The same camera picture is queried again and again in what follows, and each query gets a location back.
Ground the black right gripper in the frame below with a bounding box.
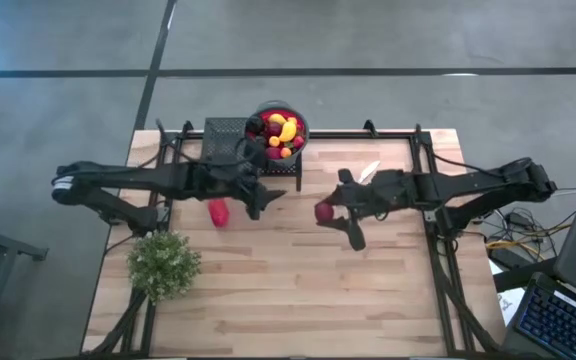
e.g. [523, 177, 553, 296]
[316, 168, 394, 252]

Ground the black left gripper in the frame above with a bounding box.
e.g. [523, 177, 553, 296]
[217, 164, 288, 221]

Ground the large dark purple fruit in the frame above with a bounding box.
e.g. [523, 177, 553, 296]
[245, 114, 267, 134]

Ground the red grey collapsible colander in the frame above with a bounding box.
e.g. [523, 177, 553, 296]
[241, 99, 311, 170]

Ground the red bell pepper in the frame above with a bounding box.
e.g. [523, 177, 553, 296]
[207, 198, 231, 229]

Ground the black mesh shelf riser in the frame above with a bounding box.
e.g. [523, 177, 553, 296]
[198, 117, 303, 194]

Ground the green artificial potted plant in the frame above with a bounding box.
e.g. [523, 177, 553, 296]
[126, 230, 203, 306]

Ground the white paper sheet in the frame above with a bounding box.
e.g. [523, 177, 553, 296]
[487, 259, 527, 326]

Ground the black stand bar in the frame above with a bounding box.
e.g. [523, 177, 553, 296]
[492, 257, 562, 294]

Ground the grey metal stand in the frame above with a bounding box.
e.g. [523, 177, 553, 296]
[0, 218, 50, 351]

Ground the knife with teal-patterned handle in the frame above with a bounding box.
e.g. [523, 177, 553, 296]
[357, 160, 382, 185]

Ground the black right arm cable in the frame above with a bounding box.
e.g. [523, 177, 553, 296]
[415, 124, 534, 176]

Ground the black left base cable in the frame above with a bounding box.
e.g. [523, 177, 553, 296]
[103, 233, 135, 256]

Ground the yellow cable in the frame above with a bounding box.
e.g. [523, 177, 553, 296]
[485, 222, 574, 251]

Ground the black floor cable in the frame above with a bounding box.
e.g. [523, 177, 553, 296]
[487, 205, 576, 244]

